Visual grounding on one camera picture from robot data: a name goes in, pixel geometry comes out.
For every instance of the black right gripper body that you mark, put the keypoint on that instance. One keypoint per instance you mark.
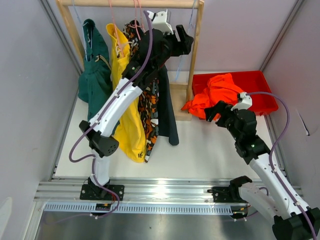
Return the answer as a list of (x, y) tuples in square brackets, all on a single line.
[(224, 109)]

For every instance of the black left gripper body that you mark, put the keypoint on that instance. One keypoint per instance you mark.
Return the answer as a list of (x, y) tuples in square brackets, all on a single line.
[(174, 48)]

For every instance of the dark navy shorts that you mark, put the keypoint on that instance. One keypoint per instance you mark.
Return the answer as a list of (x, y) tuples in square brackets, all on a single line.
[(167, 126)]

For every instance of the pink wire hanger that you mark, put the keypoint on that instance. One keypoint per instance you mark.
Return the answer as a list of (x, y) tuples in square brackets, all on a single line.
[(138, 9)]

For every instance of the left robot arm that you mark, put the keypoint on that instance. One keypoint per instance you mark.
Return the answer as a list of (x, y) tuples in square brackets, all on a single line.
[(154, 49)]

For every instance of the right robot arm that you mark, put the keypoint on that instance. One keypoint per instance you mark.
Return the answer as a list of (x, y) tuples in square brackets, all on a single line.
[(291, 218)]

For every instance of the pink hanger with yellow shorts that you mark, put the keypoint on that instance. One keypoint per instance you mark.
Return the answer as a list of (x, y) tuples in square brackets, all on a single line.
[(121, 45)]

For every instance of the orange camouflage shorts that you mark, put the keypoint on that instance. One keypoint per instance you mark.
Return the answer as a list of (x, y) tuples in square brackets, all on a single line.
[(148, 101)]

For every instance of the yellow shorts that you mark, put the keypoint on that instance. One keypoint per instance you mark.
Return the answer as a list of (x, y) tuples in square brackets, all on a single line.
[(130, 132)]

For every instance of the green shorts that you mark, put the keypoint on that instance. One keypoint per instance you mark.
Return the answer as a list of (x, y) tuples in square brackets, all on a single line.
[(95, 84)]

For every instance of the blue hanger with green shorts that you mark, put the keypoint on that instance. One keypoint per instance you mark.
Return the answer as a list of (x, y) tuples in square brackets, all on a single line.
[(87, 58)]

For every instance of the wooden clothes rack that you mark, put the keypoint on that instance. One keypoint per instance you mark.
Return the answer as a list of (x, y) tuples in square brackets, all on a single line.
[(181, 92)]

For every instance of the red plastic bin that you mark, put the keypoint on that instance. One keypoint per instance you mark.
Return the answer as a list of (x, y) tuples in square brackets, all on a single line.
[(249, 81)]

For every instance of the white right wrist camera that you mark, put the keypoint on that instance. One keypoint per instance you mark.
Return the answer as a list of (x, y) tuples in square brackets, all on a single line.
[(244, 102)]

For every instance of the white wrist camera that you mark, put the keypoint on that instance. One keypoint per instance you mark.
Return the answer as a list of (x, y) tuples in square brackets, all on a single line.
[(161, 21), (244, 102)]

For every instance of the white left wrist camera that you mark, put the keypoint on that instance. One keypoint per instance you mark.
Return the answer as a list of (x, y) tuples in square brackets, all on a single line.
[(161, 21)]

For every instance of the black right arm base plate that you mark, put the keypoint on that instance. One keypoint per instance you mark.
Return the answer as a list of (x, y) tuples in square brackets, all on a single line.
[(222, 194)]

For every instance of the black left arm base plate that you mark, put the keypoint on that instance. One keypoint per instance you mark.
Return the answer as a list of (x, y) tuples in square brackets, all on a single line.
[(95, 193)]

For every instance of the aluminium mounting rail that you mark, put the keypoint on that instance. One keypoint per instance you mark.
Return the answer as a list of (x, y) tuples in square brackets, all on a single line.
[(136, 190)]

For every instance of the slotted cable duct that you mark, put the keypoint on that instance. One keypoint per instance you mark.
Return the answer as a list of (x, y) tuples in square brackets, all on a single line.
[(182, 209)]

